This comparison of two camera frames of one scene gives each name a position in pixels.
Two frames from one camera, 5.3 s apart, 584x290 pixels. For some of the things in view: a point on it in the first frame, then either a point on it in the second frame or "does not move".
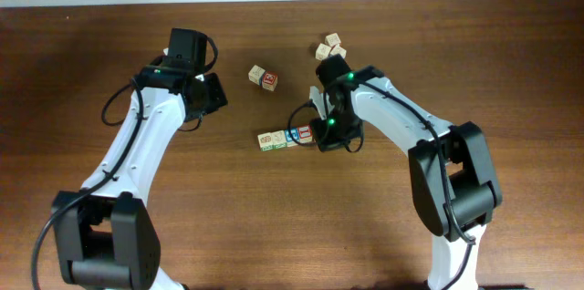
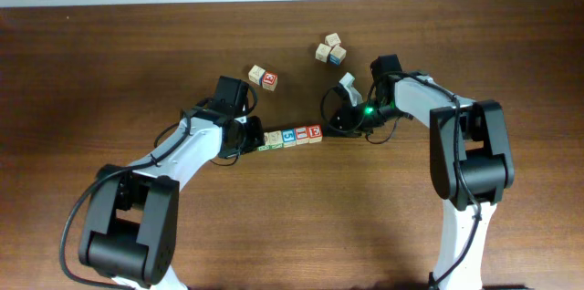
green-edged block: [265, 141] does not move
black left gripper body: [213, 97] -> [249, 137]
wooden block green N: [278, 139] does not move
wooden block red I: [305, 132] does not move
